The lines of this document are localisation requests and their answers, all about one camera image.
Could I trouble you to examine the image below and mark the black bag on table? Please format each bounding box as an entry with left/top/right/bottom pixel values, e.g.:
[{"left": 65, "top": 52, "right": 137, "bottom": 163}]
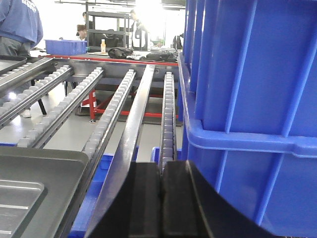
[{"left": 108, "top": 47, "right": 133, "bottom": 59}]

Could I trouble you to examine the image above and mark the steel divider bar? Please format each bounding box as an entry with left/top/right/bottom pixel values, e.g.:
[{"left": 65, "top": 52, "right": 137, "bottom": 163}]
[{"left": 85, "top": 64, "right": 155, "bottom": 238}]

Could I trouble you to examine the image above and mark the seated person in background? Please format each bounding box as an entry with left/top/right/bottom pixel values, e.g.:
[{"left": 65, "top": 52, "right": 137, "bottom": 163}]
[{"left": 76, "top": 24, "right": 87, "bottom": 41}]

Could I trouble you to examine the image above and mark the standing person in vest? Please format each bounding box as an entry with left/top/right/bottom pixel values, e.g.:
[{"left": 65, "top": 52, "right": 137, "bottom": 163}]
[{"left": 130, "top": 10, "right": 149, "bottom": 51}]

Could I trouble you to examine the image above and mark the stacked blue crates right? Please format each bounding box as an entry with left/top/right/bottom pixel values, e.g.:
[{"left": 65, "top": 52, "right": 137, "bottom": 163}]
[{"left": 179, "top": 0, "right": 317, "bottom": 238}]

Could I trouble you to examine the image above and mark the large grey base tray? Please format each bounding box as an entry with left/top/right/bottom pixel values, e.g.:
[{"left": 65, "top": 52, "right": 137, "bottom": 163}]
[{"left": 0, "top": 146, "right": 88, "bottom": 238}]

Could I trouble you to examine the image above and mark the person in blue shirt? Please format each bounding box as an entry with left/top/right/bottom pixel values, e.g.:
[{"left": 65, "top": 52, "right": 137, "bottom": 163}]
[{"left": 0, "top": 0, "right": 43, "bottom": 56}]

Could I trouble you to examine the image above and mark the grey roller track rail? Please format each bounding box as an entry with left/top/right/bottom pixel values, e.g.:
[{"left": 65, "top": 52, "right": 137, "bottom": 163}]
[{"left": 0, "top": 65, "right": 73, "bottom": 129}]

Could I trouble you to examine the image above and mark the orange juice bottle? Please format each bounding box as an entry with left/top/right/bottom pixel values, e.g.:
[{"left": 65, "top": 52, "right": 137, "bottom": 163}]
[{"left": 100, "top": 39, "right": 106, "bottom": 54}]

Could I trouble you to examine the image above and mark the blue bin below rails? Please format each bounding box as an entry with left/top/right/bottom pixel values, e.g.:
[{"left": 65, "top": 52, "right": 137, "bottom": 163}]
[{"left": 68, "top": 147, "right": 159, "bottom": 238}]

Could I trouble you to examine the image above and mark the small blue bin far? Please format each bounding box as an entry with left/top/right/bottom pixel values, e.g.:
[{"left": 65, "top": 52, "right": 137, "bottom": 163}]
[{"left": 45, "top": 40, "right": 87, "bottom": 56}]

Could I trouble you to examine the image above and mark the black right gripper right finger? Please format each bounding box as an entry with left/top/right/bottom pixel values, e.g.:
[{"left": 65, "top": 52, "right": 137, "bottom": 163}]
[{"left": 162, "top": 161, "right": 274, "bottom": 238}]

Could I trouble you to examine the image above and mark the red metal table frame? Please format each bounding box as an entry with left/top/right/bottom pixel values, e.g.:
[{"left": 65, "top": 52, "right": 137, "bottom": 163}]
[{"left": 46, "top": 55, "right": 179, "bottom": 124}]

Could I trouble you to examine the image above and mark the silver ribbed metal tray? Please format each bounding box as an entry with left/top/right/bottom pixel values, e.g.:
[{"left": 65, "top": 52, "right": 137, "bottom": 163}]
[{"left": 0, "top": 179, "right": 45, "bottom": 238}]

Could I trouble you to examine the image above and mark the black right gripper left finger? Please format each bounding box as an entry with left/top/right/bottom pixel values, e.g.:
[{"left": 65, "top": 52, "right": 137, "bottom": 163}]
[{"left": 88, "top": 162, "right": 160, "bottom": 238}]

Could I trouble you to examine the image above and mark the black metal shelf rack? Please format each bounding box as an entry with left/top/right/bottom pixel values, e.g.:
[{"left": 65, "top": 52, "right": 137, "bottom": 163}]
[{"left": 85, "top": 1, "right": 131, "bottom": 52}]

